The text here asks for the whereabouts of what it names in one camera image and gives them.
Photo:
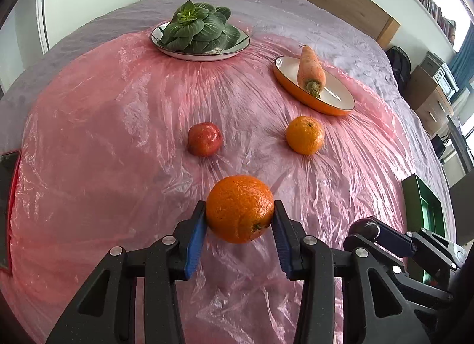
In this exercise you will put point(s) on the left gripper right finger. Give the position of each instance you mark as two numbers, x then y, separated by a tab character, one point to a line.
375	310

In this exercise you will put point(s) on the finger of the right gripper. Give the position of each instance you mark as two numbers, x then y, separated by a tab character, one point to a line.
389	269
432	252

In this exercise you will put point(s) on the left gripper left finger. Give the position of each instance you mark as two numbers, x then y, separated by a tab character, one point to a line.
103	309

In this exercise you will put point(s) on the orange mandarin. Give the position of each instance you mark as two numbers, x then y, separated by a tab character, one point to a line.
305	135
239	208

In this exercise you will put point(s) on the red apple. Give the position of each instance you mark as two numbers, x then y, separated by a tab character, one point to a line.
204	139

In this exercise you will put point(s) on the dark plum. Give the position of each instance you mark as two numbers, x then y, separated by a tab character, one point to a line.
367	228

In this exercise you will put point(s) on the green tray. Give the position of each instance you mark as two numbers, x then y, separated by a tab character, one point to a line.
423	208

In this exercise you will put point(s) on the desk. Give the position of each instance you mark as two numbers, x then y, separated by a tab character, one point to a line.
453	150

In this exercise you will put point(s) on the pink plastic sheet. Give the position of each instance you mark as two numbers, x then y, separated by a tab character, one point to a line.
105	160

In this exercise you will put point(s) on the wooden dresser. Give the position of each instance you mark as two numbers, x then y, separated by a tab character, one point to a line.
425	96

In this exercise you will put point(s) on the orange oval dish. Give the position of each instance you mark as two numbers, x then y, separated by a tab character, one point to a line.
334	98

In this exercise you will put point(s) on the smartphone in red case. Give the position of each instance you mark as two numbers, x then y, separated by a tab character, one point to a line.
9	179

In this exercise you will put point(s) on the blue curtain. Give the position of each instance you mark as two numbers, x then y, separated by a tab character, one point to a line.
461	66

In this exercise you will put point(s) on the grey printer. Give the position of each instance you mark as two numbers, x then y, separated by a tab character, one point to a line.
439	71

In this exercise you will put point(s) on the black backpack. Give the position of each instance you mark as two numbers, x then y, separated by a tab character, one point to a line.
401	67

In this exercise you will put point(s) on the carrot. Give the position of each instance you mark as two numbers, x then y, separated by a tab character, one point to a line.
310	76

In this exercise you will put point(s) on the white enamel plate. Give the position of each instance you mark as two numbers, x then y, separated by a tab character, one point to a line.
201	51

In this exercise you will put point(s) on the bok choy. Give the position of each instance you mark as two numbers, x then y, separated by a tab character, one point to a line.
199	22

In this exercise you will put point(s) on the purple bed sheet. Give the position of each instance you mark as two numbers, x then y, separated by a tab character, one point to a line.
336	41

